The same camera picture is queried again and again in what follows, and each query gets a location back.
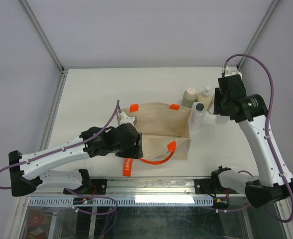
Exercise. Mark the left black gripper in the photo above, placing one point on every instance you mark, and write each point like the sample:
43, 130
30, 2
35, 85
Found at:
135, 152

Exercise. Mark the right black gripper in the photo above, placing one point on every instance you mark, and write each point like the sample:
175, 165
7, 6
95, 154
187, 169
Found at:
217, 106

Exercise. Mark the cream pump lotion bottle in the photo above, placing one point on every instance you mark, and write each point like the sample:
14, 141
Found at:
205, 96

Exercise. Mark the white bottle black cap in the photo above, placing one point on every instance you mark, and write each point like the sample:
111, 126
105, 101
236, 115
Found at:
197, 116
221, 120

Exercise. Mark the beige canvas tote bag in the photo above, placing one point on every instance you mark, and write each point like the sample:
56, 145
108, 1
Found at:
165, 131

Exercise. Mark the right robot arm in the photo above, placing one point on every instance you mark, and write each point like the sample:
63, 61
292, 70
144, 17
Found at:
274, 181

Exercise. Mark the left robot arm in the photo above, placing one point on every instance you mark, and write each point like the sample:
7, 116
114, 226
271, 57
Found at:
30, 172

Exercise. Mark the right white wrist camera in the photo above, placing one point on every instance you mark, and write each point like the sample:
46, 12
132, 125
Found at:
230, 71

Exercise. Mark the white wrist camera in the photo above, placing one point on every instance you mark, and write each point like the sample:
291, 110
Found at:
124, 119
230, 71

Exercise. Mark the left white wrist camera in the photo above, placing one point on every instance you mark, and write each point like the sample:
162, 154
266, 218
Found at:
124, 119

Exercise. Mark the aluminium mounting rail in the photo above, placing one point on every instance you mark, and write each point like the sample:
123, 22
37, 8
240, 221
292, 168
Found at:
153, 185

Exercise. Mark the right aluminium frame post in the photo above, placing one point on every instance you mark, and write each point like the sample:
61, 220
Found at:
262, 26

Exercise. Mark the aluminium frame post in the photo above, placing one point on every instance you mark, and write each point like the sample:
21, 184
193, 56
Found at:
262, 26
59, 82

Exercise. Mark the white slotted cable duct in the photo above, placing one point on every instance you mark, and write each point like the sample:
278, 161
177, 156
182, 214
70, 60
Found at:
135, 201

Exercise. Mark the left aluminium frame post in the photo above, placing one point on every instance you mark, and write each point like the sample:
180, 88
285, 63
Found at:
59, 82

